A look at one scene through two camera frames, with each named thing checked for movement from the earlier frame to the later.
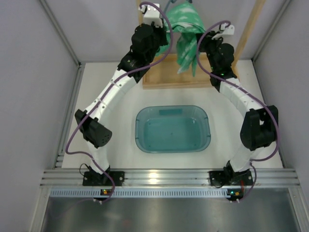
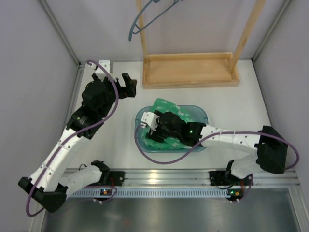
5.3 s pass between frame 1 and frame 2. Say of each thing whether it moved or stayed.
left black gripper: moved
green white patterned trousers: moved
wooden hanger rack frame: stayed
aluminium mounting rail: stayed
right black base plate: stayed
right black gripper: moved
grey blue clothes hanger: moved
